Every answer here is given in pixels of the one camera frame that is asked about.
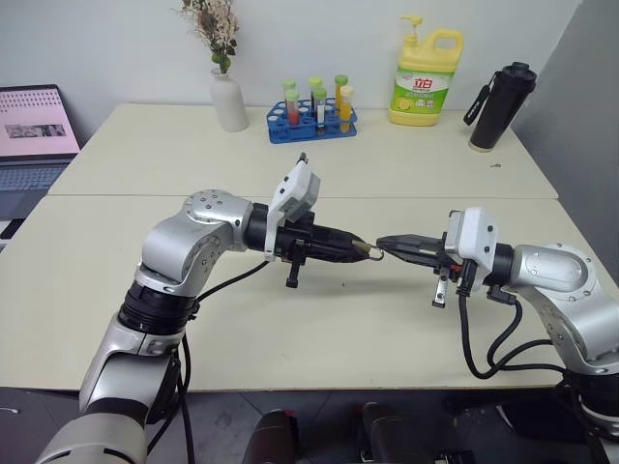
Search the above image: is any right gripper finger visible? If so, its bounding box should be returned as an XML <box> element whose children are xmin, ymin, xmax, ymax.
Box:
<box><xmin>375</xmin><ymin>233</ymin><xmax>445</xmax><ymax>251</ymax></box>
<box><xmin>381</xmin><ymin>245</ymin><xmax>444</xmax><ymax>268</ymax></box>

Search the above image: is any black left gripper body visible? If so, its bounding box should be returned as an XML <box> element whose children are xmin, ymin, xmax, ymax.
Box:
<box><xmin>275</xmin><ymin>212</ymin><xmax>321</xmax><ymax>290</ymax></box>

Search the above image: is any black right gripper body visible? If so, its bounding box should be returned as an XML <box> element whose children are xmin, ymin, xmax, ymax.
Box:
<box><xmin>430</xmin><ymin>230</ymin><xmax>474</xmax><ymax>309</ymax></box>

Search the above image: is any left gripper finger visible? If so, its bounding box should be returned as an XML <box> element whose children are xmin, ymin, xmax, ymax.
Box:
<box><xmin>316</xmin><ymin>244</ymin><xmax>364</xmax><ymax>265</ymax></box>
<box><xmin>316</xmin><ymin>224</ymin><xmax>365</xmax><ymax>247</ymax></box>

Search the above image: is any brass padlock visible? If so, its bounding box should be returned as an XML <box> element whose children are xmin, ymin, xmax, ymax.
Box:
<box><xmin>354</xmin><ymin>240</ymin><xmax>387</xmax><ymax>261</ymax></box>

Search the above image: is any blue test tube rack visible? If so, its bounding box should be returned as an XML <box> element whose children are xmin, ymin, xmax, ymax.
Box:
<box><xmin>265</xmin><ymin>98</ymin><xmax>362</xmax><ymax>145</ymax></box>

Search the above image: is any green-capped white-label tube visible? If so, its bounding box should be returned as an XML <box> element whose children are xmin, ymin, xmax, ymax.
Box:
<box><xmin>312</xmin><ymin>86</ymin><xmax>329</xmax><ymax>135</ymax></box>

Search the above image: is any yellow-capped orange liquid tube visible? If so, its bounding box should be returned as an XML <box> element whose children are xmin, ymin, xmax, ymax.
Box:
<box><xmin>339</xmin><ymin>84</ymin><xmax>356</xmax><ymax>134</ymax></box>

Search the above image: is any green-capped orange liquid tube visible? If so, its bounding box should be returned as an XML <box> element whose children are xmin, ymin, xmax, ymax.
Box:
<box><xmin>334</xmin><ymin>72</ymin><xmax>350</xmax><ymax>110</ymax></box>

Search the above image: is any yellow dish soap bottle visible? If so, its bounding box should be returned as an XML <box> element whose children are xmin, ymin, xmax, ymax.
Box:
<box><xmin>387</xmin><ymin>14</ymin><xmax>466</xmax><ymax>129</ymax></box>

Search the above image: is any white ceramic vase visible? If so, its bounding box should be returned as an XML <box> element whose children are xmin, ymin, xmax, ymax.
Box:
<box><xmin>209</xmin><ymin>67</ymin><xmax>251</xmax><ymax>133</ymax></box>

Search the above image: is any dark rounded shape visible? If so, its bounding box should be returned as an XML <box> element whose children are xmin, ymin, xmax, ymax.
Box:
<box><xmin>354</xmin><ymin>401</ymin><xmax>439</xmax><ymax>464</ymax></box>
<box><xmin>240</xmin><ymin>408</ymin><xmax>302</xmax><ymax>464</ymax></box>

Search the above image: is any dried flower bunch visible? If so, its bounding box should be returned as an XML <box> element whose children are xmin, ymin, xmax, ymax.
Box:
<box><xmin>176</xmin><ymin>0</ymin><xmax>241</xmax><ymax>74</ymax></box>

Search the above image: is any open laptop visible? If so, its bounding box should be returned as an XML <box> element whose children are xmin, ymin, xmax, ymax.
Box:
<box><xmin>0</xmin><ymin>84</ymin><xmax>82</xmax><ymax>224</ymax></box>

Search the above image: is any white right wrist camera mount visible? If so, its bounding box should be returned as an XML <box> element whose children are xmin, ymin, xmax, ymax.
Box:
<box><xmin>443</xmin><ymin>207</ymin><xmax>500</xmax><ymax>294</ymax></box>

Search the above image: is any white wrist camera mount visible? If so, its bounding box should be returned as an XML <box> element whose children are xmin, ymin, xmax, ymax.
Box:
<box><xmin>263</xmin><ymin>160</ymin><xmax>323</xmax><ymax>263</ymax></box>
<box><xmin>443</xmin><ymin>207</ymin><xmax>500</xmax><ymax>294</ymax></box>

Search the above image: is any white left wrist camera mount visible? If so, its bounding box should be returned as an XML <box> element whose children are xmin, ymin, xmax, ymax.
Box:
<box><xmin>263</xmin><ymin>160</ymin><xmax>323</xmax><ymax>263</ymax></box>

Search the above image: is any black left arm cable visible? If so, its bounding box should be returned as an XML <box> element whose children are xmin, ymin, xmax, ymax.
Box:
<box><xmin>144</xmin><ymin>259</ymin><xmax>270</xmax><ymax>464</ymax></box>

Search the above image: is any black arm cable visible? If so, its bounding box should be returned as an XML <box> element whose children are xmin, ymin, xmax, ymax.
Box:
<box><xmin>144</xmin><ymin>259</ymin><xmax>270</xmax><ymax>464</ymax></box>
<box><xmin>457</xmin><ymin>283</ymin><xmax>568</xmax><ymax>381</ymax></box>

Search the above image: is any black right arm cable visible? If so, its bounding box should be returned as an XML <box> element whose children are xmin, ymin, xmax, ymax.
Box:
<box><xmin>457</xmin><ymin>283</ymin><xmax>568</xmax><ymax>381</ymax></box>

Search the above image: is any black tumbler with strap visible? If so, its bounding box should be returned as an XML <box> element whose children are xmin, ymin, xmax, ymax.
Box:
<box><xmin>462</xmin><ymin>61</ymin><xmax>540</xmax><ymax>155</ymax></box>

